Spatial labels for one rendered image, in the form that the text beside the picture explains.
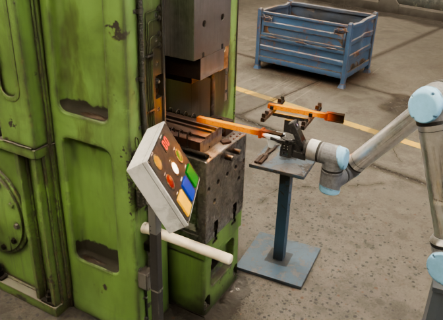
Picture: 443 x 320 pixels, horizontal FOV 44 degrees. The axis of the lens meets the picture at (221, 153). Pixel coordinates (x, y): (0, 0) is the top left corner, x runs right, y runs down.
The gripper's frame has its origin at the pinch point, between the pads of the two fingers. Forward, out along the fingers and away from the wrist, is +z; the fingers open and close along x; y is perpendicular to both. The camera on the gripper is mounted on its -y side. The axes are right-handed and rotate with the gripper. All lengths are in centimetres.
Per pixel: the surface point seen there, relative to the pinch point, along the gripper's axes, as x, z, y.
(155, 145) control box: -61, 15, -14
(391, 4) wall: 796, 131, 85
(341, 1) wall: 815, 226, 96
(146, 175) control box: -73, 10, -9
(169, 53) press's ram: -18, 39, -33
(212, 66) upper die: -2.7, 26.6, -25.5
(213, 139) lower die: -0.5, 26.1, 10.1
